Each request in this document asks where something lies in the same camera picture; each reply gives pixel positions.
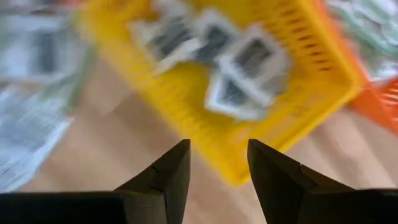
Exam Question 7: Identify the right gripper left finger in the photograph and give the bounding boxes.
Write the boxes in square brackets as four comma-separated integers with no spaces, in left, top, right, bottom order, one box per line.
[114,139,192,224]

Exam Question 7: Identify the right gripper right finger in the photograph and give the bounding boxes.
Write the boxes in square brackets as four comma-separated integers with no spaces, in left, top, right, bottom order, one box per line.
[248,139,354,224]

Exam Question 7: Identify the yellow plastic basket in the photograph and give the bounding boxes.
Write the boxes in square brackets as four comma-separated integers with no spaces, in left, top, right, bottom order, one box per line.
[82,0,363,187]

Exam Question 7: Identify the orange plastic basket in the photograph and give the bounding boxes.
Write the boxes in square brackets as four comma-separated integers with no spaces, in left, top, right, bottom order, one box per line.
[310,0,398,136]

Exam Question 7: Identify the green striped bandage packet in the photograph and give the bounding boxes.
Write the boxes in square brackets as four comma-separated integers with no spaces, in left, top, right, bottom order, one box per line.
[326,0,398,57]

